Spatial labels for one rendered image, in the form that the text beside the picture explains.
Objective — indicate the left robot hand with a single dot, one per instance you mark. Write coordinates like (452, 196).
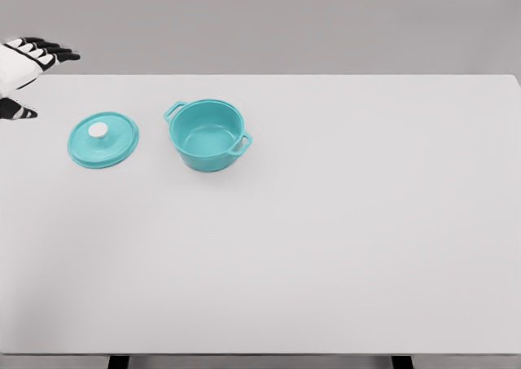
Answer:
(16, 65)

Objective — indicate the teal pot lid white knob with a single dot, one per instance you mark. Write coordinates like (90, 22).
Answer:
(102, 141)

